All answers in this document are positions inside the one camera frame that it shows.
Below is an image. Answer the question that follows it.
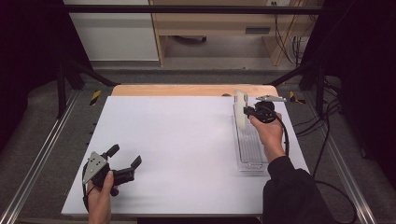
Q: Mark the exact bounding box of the aluminium frame rail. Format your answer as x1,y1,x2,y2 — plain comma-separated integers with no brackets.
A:
303,92,378,224
0,90,80,224

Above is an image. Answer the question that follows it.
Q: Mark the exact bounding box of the person's right hand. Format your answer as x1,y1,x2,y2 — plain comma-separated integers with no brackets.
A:
248,112,287,163

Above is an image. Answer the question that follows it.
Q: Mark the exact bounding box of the black frame strut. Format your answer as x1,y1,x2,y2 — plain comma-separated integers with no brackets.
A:
56,57,120,119
263,60,327,117

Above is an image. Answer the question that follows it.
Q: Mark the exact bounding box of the person's left hand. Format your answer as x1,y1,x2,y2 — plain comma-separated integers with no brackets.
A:
87,170,115,210

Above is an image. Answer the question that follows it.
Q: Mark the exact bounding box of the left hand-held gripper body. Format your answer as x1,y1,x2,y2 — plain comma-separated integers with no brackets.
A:
81,150,136,198

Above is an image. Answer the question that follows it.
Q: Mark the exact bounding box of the black horizontal frame bar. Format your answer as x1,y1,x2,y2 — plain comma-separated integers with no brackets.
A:
64,4,323,15

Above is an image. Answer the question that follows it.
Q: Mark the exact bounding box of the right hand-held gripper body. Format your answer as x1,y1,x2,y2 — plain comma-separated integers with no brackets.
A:
248,94,288,124

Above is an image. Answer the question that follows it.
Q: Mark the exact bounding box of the grey desk label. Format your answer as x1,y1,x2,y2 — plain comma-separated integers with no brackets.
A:
245,27,271,35

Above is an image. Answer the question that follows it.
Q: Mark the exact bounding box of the yellow black floor tape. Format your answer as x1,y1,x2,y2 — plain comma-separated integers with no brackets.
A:
288,90,307,105
89,90,103,106

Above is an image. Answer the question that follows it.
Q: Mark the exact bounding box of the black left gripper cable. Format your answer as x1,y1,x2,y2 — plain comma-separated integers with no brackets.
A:
81,161,92,213

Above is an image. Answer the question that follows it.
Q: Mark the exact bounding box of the black cable bundle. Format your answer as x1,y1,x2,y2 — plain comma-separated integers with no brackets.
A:
272,2,307,67

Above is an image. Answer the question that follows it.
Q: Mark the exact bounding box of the clear plastic tray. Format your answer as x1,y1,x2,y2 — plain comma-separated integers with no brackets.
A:
232,95,272,173

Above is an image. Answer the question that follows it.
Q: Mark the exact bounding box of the light wooden desk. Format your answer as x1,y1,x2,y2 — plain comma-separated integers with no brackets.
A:
148,0,323,67

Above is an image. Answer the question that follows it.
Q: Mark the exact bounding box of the black curtain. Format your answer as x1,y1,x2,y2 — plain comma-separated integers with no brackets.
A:
303,0,396,181
0,0,92,153

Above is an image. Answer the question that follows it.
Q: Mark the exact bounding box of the black floor cable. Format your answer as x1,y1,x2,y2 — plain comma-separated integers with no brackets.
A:
293,78,359,224

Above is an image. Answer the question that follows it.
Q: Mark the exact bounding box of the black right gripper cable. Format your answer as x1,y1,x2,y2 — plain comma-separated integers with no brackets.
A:
264,105,290,158

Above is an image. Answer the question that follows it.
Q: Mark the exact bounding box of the white table cover sheet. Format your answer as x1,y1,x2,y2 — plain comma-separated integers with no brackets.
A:
61,95,311,217

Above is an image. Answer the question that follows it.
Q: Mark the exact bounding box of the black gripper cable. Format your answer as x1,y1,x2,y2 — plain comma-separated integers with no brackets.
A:
264,105,290,158
81,161,92,213

